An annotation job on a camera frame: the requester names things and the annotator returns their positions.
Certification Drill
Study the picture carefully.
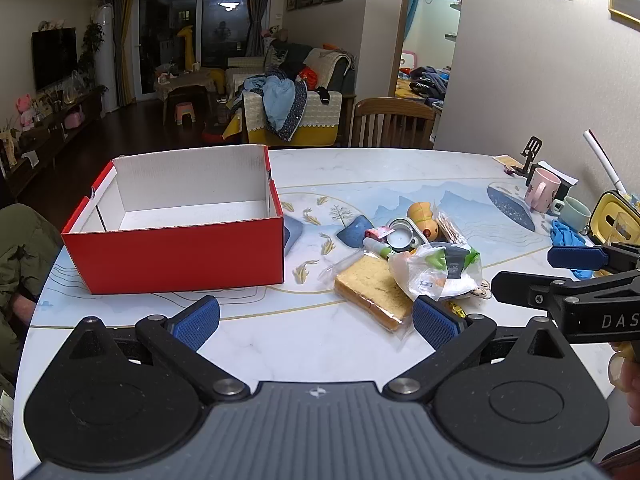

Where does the person's right hand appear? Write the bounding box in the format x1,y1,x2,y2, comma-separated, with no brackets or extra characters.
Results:
607,342,640,427

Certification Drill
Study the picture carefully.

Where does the sofa with yellow cover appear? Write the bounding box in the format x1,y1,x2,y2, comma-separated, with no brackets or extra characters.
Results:
222,42,357,148

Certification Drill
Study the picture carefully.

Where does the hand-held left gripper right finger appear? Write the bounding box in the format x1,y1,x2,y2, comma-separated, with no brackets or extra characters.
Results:
382,295,576,403

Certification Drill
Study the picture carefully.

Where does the white pen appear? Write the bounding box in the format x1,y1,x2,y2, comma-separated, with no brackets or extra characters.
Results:
582,130,628,196

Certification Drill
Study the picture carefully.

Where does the yellow giraffe toy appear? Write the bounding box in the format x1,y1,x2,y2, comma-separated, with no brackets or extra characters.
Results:
176,25,196,73

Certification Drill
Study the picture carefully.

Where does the yellow black case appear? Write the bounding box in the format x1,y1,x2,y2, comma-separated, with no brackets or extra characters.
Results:
586,191,640,248

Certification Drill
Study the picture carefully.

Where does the pile of blue clothes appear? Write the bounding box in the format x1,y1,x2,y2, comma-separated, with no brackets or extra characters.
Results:
240,72,308,142

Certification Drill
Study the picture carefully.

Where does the pale green mug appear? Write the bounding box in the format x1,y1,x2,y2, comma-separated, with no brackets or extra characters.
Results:
551,196,593,235

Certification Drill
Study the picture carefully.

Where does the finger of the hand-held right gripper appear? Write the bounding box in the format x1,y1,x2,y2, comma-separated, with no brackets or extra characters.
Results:
547,242,640,274
491,269,640,345

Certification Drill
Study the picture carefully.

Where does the wooden coffee table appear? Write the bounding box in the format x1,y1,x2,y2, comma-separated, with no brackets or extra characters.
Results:
154,71,221,126

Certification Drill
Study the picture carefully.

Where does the wooden chair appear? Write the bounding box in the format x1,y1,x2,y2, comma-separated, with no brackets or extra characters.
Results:
350,97,438,150

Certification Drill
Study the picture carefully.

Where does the clear toothpick packet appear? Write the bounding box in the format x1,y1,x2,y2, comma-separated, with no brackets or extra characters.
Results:
432,205,468,246

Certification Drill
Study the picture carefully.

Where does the orange duck toy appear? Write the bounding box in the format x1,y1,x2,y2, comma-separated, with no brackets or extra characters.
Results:
406,201,442,241

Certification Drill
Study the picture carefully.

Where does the bed with clothes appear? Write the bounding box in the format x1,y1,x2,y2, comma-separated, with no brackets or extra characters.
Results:
395,65,452,103

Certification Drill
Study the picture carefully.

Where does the pale blue correction tape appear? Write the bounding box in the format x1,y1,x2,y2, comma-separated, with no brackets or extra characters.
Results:
387,218,426,253

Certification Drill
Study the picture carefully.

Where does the black box with white paper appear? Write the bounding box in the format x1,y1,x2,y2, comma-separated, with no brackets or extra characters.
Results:
532,161,580,202

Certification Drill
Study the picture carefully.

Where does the black phone stand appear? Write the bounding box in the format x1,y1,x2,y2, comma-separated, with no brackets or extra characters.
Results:
512,136,543,177

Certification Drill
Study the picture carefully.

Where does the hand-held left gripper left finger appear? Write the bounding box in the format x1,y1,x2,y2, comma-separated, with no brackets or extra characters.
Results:
65,295,251,404

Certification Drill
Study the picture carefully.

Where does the bread slice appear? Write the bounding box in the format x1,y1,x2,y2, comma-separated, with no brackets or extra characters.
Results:
334,255,416,332

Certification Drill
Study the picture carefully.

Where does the green tube with white cap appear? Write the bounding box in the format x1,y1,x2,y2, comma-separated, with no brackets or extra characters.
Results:
362,238,401,261

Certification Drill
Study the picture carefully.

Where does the blue cloth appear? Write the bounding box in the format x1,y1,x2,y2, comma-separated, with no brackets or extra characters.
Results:
550,219,597,281

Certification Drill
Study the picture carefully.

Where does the pink mug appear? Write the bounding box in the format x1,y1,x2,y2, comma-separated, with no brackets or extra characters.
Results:
524,167,562,213

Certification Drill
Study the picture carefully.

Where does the red cardboard box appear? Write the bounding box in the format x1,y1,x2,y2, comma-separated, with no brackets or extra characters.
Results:
61,144,286,295

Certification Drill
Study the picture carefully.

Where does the dark television cabinet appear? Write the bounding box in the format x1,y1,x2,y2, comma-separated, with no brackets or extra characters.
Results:
0,87,103,196

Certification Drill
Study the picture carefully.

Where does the yellow paper card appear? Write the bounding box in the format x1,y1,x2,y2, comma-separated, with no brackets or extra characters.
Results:
492,155,523,176

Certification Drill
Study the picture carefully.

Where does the green houseplant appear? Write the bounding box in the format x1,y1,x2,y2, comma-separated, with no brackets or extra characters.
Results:
77,20,106,96

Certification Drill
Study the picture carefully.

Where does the black television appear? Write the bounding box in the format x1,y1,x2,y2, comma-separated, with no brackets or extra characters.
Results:
31,27,78,93

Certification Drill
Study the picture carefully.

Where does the glass sliding door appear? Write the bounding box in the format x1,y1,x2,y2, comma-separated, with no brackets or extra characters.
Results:
137,0,251,96

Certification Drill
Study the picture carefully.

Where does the white standing air conditioner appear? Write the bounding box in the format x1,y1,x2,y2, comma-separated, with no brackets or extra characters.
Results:
94,4,118,113

